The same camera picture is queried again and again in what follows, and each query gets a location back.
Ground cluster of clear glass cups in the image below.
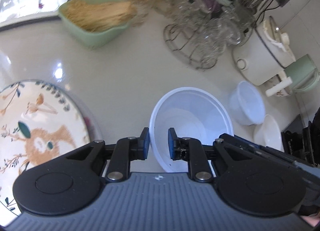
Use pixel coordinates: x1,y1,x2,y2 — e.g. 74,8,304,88
170,0,248,46

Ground white drip tray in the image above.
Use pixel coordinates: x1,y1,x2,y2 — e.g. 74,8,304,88
0,0,75,25

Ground floral ceramic mug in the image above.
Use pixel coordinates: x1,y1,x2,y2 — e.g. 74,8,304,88
265,76,294,97

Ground pale green kettle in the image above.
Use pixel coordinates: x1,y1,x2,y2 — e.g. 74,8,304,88
284,54,319,94

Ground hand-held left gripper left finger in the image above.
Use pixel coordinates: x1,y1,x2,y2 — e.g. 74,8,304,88
65,127,151,183

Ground person's right hand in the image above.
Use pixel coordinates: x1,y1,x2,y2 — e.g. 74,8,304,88
302,215,320,228

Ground mushroom patterned plate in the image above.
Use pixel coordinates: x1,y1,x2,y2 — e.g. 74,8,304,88
0,80,89,218

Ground white ceramic bowl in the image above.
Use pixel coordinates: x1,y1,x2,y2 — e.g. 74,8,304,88
253,114,285,151

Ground bundle of bamboo sticks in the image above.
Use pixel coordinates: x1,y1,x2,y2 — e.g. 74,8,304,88
61,0,137,32

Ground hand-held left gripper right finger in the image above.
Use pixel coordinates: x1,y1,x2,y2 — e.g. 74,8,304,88
168,128,252,184

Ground white electric cooker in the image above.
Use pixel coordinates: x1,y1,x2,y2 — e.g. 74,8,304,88
232,16,297,86

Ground green square bowl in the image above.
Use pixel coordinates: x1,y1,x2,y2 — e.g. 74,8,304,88
58,0,137,49

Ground white plastic bowl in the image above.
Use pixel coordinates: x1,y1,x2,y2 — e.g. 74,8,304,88
149,86,235,173
228,81,265,126

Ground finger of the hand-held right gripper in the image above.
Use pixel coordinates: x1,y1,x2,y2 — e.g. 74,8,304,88
219,133,300,165

